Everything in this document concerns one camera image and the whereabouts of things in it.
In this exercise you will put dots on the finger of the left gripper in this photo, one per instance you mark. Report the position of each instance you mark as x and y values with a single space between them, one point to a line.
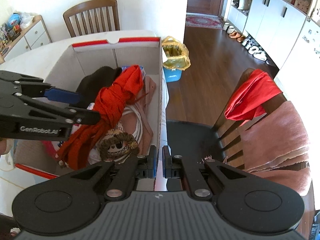
61 95
84 116

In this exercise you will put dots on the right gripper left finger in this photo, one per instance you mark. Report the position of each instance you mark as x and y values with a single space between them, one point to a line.
147 164

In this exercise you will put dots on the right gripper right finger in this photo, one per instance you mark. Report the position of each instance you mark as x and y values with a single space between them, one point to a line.
172 164

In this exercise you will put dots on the black cloth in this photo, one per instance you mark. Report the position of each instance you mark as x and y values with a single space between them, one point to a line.
90 85

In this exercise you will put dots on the red cloth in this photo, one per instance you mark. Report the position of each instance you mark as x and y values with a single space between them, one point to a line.
110 103
247 101

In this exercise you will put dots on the monster face plush doll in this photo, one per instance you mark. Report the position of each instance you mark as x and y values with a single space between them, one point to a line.
117 145

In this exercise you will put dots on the red and white cardboard box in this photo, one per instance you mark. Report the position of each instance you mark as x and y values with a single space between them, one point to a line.
64 64

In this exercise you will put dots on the patterned face mask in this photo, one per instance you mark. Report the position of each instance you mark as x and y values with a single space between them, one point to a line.
91 106

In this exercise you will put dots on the pink owl plush toy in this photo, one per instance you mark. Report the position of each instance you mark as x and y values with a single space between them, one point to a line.
52 147

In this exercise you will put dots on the pink fleece cloth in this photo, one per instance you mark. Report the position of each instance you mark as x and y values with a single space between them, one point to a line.
135 117

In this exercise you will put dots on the wooden chair with black seat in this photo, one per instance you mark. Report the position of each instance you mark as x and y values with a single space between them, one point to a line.
222 141

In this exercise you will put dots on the white drawer sideboard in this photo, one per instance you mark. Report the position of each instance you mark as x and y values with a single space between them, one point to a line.
32 37

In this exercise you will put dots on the blue tissue box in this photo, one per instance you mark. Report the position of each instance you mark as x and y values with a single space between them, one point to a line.
141 69

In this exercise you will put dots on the white plastic bag on sideboard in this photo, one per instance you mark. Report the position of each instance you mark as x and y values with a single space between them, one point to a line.
26 20

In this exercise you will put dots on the blue globe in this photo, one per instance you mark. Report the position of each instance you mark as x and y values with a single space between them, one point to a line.
14 20

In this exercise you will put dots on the wooden chair behind table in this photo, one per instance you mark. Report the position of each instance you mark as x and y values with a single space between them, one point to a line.
94 16

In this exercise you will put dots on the red cloth on chair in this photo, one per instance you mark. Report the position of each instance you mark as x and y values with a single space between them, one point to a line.
247 101

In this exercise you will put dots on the blue bin with yellow bag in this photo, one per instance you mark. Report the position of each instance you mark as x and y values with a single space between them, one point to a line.
177 59

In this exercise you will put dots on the pink towel on chair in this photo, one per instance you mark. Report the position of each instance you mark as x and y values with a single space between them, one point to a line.
273 144

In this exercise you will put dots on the red patterned rug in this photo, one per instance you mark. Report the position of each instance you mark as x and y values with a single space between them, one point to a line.
203 21

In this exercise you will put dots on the white tall cabinet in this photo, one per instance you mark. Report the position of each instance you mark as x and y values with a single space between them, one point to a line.
274 24

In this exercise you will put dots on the white handbag on shelf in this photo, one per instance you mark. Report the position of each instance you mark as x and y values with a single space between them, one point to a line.
244 4

